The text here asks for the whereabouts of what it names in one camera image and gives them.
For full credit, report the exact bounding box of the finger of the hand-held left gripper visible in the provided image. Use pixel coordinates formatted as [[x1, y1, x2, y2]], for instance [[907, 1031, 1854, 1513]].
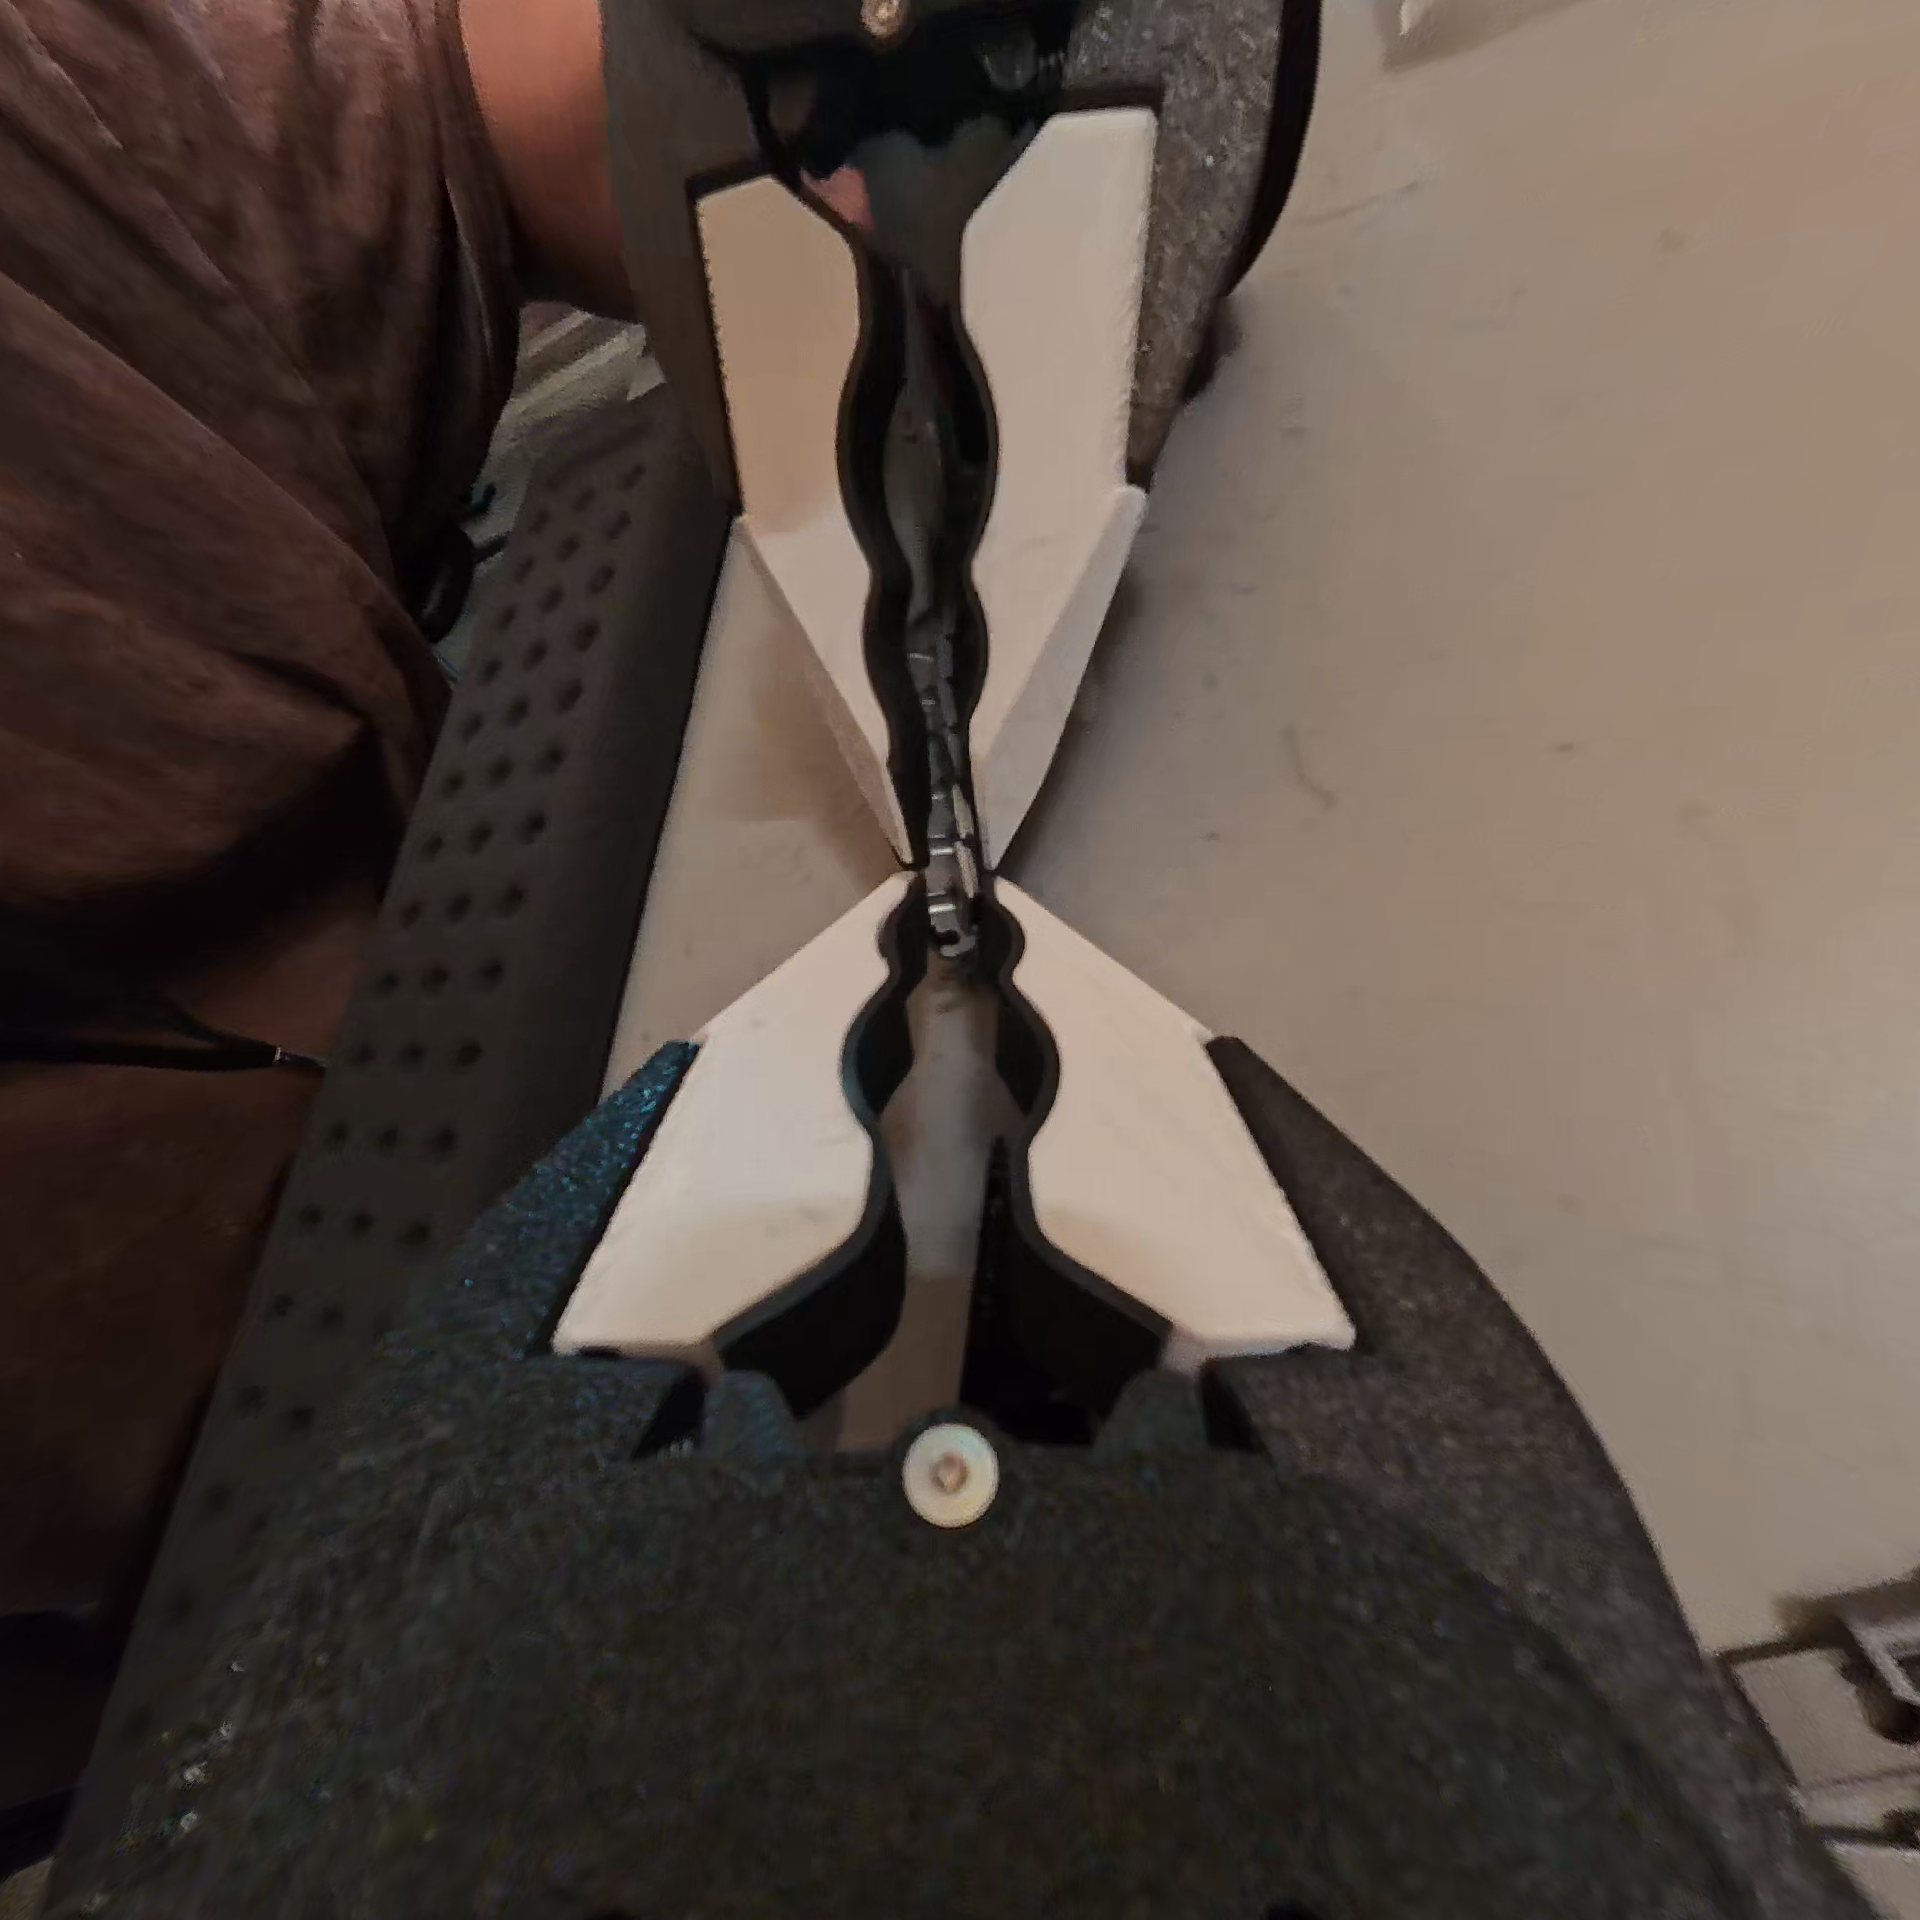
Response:
[[957, 104, 1159, 872], [693, 173, 919, 868]]

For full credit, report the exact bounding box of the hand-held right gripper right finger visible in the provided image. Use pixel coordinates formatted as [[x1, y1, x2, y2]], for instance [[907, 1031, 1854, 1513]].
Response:
[[982, 880, 1357, 1412]]

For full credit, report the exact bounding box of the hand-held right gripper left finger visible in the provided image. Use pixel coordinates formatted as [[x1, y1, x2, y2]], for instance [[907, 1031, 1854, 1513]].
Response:
[[551, 880, 919, 1412]]

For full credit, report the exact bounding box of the grey toy track chain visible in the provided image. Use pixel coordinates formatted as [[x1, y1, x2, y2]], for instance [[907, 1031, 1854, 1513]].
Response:
[[899, 602, 997, 896]]

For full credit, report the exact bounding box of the person's left forearm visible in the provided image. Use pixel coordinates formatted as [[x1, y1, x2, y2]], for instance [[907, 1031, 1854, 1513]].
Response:
[[457, 0, 641, 322]]

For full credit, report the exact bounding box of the grey desk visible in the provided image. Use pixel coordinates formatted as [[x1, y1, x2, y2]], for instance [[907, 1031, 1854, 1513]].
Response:
[[600, 0, 1920, 1670]]

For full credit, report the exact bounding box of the black perforated pad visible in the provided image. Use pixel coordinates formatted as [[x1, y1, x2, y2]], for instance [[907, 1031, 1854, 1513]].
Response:
[[59, 397, 723, 1849]]

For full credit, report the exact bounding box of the grey metal bracket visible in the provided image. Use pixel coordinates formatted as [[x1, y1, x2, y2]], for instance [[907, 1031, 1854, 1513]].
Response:
[[1718, 1588, 1920, 1920]]

